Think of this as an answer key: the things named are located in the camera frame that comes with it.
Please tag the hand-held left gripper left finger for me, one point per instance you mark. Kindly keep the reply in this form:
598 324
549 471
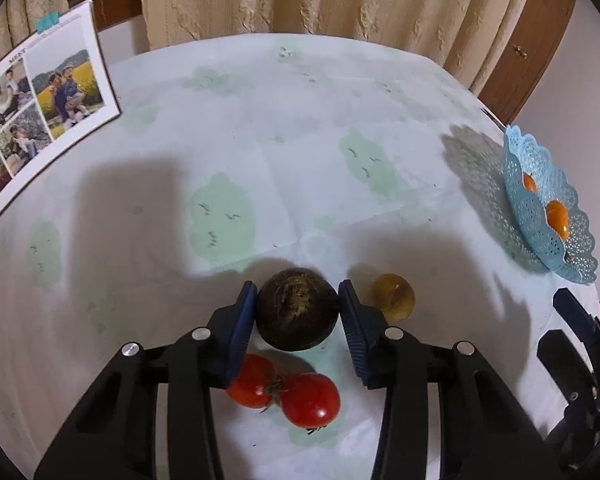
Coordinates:
240 330

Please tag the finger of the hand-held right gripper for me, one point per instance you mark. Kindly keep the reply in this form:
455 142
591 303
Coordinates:
562 360
577 317

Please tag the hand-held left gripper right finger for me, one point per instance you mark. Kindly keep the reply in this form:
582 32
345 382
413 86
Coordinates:
357 330

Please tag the dark brown round fruit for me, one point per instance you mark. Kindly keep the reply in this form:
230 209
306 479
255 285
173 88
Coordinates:
297 310

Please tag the blue plastic lattice basket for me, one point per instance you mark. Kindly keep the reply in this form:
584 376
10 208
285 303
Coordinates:
545 245

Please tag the orange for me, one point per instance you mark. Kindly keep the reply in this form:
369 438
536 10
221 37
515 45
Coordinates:
558 217
530 183

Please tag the yellow-green round fruit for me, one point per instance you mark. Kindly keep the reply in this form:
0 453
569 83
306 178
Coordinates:
394 299

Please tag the red tomato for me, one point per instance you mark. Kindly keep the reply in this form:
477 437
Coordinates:
252 382
312 400

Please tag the metal door knob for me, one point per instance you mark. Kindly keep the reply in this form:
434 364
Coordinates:
519 51

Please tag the brown wooden door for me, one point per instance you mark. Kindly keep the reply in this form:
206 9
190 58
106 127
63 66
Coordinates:
530 45

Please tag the photo collage board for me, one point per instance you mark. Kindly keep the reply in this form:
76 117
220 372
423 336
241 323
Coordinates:
55 95

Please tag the wide beige curtain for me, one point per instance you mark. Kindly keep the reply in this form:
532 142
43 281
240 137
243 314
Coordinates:
330 0

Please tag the wooden window sill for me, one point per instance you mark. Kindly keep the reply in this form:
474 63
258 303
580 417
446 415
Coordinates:
117 2

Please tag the teal binder clip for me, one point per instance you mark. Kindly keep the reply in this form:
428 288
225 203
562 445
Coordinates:
47 21

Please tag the narrow beige curtain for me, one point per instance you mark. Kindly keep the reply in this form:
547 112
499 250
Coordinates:
25 15

